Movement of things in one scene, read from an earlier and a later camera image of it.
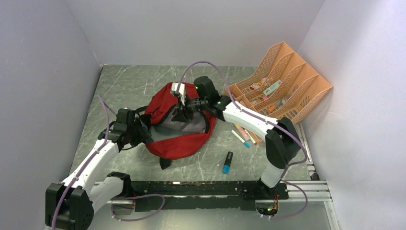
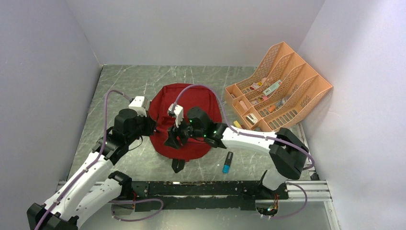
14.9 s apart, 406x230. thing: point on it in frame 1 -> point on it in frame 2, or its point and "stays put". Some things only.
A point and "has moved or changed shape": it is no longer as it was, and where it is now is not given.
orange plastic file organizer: (280, 86) stays put
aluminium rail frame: (308, 190) stays put
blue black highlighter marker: (226, 166) stays put
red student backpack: (172, 139) has moved or changed shape
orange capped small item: (271, 109) stays put
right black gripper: (187, 114) -> (172, 141)
